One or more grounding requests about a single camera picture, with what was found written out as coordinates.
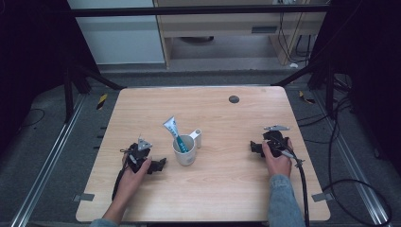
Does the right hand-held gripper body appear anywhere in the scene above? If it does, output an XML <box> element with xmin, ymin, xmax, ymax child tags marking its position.
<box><xmin>262</xmin><ymin>124</ymin><xmax>295</xmax><ymax>159</ymax></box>

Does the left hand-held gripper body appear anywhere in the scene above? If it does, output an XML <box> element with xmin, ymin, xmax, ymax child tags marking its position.
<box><xmin>119</xmin><ymin>135</ymin><xmax>153</xmax><ymax>174</ymax></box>

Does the white cup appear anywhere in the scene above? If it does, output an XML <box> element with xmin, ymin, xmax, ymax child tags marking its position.
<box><xmin>171</xmin><ymin>128</ymin><xmax>203</xmax><ymax>167</ymax></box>

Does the teal toothpaste tube white cap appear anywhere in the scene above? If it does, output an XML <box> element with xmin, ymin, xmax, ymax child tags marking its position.
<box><xmin>163</xmin><ymin>115</ymin><xmax>190</xmax><ymax>154</ymax></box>

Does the person's left hand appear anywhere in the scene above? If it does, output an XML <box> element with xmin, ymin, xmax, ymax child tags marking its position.
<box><xmin>120</xmin><ymin>153</ymin><xmax>153</xmax><ymax>198</ymax></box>

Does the person's right hand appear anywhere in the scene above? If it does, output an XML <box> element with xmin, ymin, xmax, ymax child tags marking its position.
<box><xmin>261</xmin><ymin>137</ymin><xmax>295</xmax><ymax>180</ymax></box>

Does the yellow black striped tape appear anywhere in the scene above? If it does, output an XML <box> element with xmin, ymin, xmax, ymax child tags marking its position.
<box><xmin>96</xmin><ymin>92</ymin><xmax>109</xmax><ymax>111</ymax></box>
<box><xmin>298</xmin><ymin>90</ymin><xmax>317</xmax><ymax>105</ymax></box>

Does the black metal stand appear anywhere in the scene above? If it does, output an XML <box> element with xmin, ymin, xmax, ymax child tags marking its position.
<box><xmin>270</xmin><ymin>60</ymin><xmax>339</xmax><ymax>119</ymax></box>
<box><xmin>62</xmin><ymin>62</ymin><xmax>126</xmax><ymax>125</ymax></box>

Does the black curtain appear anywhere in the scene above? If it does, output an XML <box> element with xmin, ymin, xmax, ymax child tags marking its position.
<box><xmin>306</xmin><ymin>0</ymin><xmax>401</xmax><ymax>178</ymax></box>
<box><xmin>0</xmin><ymin>0</ymin><xmax>102</xmax><ymax>155</ymax></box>

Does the white cabinet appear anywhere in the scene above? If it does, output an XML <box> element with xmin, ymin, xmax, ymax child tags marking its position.
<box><xmin>66</xmin><ymin>0</ymin><xmax>166</xmax><ymax>66</ymax></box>

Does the light wooden desk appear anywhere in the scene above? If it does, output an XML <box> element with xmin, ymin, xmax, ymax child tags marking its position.
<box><xmin>152</xmin><ymin>0</ymin><xmax>330</xmax><ymax>69</ymax></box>

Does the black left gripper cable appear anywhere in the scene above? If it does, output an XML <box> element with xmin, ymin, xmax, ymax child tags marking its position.
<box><xmin>111</xmin><ymin>150</ymin><xmax>131</xmax><ymax>202</ymax></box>

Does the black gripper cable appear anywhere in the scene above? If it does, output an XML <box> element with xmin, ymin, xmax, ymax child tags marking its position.
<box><xmin>277</xmin><ymin>138</ymin><xmax>311</xmax><ymax>227</ymax></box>
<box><xmin>111</xmin><ymin>150</ymin><xmax>131</xmax><ymax>202</ymax></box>

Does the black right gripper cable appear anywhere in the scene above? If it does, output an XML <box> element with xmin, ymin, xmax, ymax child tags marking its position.
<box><xmin>277</xmin><ymin>138</ymin><xmax>311</xmax><ymax>227</ymax></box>

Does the grey metal table bracket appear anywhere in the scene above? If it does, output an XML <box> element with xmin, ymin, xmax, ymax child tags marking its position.
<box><xmin>311</xmin><ymin>191</ymin><xmax>335</xmax><ymax>203</ymax></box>
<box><xmin>72</xmin><ymin>192</ymin><xmax>96</xmax><ymax>202</ymax></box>

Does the aluminium floor rail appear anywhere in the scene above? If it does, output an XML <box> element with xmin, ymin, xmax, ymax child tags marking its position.
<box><xmin>9</xmin><ymin>94</ymin><xmax>88</xmax><ymax>227</ymax></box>
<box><xmin>311</xmin><ymin>89</ymin><xmax>392</xmax><ymax>227</ymax></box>

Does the black looped floor cable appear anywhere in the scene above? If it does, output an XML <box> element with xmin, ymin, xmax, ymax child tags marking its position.
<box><xmin>321</xmin><ymin>119</ymin><xmax>393</xmax><ymax>227</ymax></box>

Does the black horizontal frame bar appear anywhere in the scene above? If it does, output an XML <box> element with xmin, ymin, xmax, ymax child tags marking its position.
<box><xmin>69</xmin><ymin>4</ymin><xmax>331</xmax><ymax>18</ymax></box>

